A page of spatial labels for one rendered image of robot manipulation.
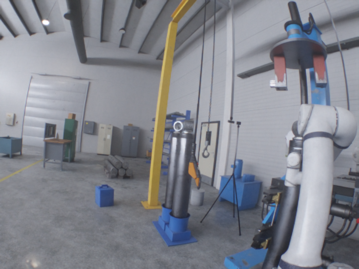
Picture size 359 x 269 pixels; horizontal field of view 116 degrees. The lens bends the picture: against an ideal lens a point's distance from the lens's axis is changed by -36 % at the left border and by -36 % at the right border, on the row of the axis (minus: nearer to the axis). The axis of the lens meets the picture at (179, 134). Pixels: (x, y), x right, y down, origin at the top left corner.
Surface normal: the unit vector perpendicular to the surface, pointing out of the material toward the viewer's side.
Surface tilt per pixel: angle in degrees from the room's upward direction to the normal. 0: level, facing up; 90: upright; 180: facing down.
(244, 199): 90
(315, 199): 73
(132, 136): 90
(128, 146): 90
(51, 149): 90
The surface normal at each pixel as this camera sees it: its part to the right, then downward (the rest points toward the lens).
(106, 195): 0.72, 0.05
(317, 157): -0.65, -0.38
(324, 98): -0.91, -0.11
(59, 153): 0.40, 0.01
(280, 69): -0.61, -0.09
